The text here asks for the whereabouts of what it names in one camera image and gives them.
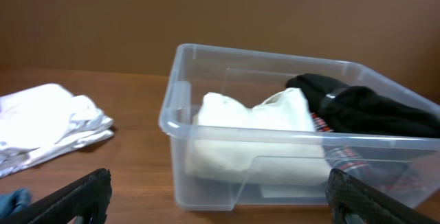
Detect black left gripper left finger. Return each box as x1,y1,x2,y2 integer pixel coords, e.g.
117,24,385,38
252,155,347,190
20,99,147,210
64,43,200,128
1,168,112,224

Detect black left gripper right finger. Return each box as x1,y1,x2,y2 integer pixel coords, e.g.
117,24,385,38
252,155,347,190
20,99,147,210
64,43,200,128
326,168,439,224

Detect plaid shirt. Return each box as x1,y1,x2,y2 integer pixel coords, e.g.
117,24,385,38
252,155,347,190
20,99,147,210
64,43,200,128
309,112,424,194

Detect blue jeans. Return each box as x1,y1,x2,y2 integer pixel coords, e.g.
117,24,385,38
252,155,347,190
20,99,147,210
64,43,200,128
0,188,32,219

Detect black garment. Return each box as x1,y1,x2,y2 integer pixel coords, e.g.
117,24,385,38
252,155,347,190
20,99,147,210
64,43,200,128
285,74,439,139

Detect cream cloth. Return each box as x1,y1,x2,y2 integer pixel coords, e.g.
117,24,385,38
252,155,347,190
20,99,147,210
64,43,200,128
186,88,331,186

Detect white printed shirt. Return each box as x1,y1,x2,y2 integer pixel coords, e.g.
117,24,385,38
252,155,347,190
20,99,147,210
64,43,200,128
1,83,114,178

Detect clear plastic storage bin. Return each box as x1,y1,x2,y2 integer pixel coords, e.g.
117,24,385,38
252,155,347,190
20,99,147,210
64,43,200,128
159,44,439,211

